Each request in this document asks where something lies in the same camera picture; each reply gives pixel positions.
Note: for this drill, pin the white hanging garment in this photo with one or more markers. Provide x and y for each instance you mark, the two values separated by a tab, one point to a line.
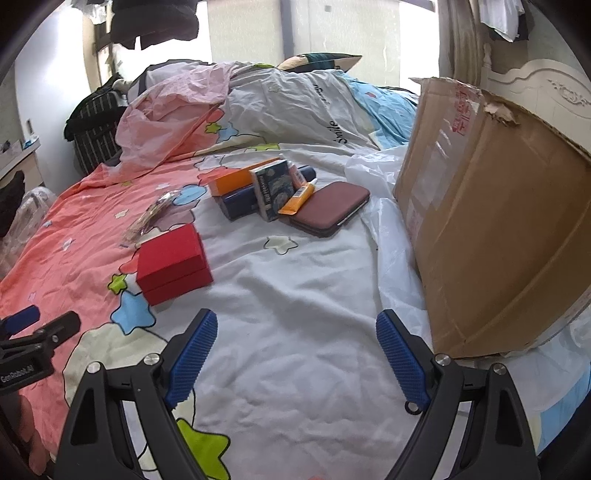
501	21

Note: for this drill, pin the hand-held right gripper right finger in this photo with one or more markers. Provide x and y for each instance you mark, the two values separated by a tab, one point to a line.
401	360

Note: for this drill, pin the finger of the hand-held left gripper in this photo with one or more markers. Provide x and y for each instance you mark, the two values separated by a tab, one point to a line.
57	328
21	319

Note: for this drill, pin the dark blue long case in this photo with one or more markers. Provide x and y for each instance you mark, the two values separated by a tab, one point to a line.
238	203

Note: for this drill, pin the white carved headboard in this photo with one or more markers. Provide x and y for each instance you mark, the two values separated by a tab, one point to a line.
531	78

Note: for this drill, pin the clear plastic packet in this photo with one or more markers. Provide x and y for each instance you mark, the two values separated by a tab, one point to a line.
152	214

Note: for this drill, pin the black striped bag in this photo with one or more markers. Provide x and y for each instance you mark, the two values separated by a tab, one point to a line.
92	134

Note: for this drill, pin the small white tube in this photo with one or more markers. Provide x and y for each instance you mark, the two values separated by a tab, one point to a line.
295	177

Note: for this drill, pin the clear plastic bag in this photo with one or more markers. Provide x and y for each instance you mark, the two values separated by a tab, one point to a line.
32	207

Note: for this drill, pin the orange tube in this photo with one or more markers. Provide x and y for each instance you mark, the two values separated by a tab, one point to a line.
295	201

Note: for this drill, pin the dark hanging clothes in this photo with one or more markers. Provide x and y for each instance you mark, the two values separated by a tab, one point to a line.
152	23

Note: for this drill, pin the pink sheet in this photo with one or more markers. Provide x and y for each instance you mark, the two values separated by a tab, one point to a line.
171	115

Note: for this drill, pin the light wooden desk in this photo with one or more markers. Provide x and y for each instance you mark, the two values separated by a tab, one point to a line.
18	166

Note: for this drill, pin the large cardboard box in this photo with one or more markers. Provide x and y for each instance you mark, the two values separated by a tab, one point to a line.
485	221

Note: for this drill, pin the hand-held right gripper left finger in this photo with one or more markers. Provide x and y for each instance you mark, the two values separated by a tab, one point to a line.
194	355

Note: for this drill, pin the orange box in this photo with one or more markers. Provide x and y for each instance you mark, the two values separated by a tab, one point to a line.
235	181

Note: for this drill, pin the red box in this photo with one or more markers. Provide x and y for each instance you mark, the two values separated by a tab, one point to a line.
173	263

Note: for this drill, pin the patterned pillow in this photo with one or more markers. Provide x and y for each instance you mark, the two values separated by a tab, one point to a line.
323	62

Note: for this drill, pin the maroon textured case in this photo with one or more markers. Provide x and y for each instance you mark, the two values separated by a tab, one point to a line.
330	207

